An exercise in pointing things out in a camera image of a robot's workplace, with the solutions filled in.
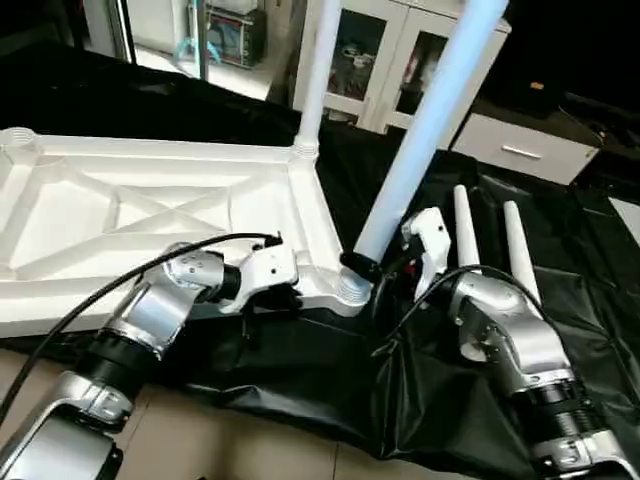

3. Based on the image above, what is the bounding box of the white plastic table leg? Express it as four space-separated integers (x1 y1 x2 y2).
292 0 344 163
334 0 511 307
501 199 544 307
452 183 482 273

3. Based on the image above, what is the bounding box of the white plastic table top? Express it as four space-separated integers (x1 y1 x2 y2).
0 127 374 339

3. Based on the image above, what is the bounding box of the black work surface mat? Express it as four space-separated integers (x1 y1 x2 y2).
0 40 640 480

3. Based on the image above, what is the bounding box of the white drawer unit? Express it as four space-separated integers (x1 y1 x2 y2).
452 112 599 187

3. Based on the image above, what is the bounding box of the white glass door cabinet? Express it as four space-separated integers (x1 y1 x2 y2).
292 0 511 136

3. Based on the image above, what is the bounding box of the white flat sheet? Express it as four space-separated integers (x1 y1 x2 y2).
608 196 640 241

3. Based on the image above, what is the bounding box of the black equipment box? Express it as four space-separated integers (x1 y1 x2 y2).
490 0 601 106

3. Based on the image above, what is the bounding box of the colourful background box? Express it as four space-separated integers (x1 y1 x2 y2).
175 0 269 69

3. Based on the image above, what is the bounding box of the black vertical pole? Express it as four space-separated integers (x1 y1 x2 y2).
110 0 138 66

